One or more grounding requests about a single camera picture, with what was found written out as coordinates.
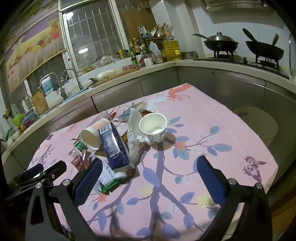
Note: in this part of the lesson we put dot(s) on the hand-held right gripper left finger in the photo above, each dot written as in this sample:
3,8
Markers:
87,183

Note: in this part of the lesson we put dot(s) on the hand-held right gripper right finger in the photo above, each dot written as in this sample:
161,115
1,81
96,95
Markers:
210,183

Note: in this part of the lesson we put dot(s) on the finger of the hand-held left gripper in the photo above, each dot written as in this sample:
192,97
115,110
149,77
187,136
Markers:
34,171
55,169

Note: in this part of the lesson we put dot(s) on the white labelled packet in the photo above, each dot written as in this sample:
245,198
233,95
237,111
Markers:
106,173

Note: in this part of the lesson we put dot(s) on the red foil wrapper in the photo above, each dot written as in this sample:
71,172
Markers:
78,162

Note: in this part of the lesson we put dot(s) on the green wrapper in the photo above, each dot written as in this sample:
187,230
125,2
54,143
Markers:
111,184

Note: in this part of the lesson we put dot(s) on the clear bottle with green label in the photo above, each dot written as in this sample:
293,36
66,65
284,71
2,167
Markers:
80,146

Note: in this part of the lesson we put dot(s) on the blue drink carton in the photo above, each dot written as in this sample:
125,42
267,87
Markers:
113,148

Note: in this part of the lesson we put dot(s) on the pink paper cup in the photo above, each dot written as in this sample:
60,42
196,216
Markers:
92,139

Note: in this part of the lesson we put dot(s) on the yellow packet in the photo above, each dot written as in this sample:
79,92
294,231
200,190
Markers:
124,135

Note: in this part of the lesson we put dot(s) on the white plastic bag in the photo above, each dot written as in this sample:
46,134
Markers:
134,132

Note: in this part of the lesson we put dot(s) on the beige round bin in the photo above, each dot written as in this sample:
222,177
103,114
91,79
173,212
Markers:
254,129

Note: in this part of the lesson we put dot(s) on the white paper bowl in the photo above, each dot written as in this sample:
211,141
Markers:
152,125

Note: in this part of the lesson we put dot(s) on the orange brown snack wrapper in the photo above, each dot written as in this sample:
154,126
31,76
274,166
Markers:
145,112

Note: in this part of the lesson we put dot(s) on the pink floral tablecloth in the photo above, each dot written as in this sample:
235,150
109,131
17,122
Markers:
185,166

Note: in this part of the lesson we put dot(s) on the green plastic bowl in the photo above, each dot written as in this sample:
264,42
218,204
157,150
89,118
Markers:
17,120

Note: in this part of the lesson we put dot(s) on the wooden cutting board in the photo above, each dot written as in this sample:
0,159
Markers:
39,104

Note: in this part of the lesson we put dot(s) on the white blue water purifier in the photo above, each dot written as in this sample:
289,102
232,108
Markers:
48,85

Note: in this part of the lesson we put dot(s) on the steel faucet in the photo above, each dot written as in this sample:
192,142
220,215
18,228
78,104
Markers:
71,70
52,75

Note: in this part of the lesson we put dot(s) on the grey kitchen counter cabinets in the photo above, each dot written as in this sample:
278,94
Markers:
231,83

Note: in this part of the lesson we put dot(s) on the white lump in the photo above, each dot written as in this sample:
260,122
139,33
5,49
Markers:
106,74

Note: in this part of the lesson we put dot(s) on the long wooden chopping board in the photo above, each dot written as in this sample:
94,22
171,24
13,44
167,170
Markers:
124,73

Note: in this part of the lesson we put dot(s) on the black gas stove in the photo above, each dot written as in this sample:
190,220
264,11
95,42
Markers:
231,60

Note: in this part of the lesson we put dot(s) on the steel bowl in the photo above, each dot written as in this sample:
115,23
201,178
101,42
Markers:
189,55

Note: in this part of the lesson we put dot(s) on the large cooking oil bottle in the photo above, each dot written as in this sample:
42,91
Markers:
172,49

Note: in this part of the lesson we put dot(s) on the barred window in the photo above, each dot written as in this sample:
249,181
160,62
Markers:
92,34

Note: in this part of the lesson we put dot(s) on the black wok with steel lid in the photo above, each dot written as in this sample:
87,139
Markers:
220,44

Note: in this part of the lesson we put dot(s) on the group of condiment bottles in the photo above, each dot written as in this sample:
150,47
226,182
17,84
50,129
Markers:
133,49

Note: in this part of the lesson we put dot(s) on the white plastic jug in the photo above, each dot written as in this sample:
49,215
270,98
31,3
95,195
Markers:
153,47

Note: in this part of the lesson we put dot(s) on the glass pot lid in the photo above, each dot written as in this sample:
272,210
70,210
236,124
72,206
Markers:
292,55

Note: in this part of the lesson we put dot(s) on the pile of snack bags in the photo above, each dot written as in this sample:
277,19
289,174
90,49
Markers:
161,30

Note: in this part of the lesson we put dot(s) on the range hood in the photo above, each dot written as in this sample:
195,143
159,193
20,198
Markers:
231,3

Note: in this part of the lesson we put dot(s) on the wall poster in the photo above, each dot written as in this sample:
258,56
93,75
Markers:
30,46

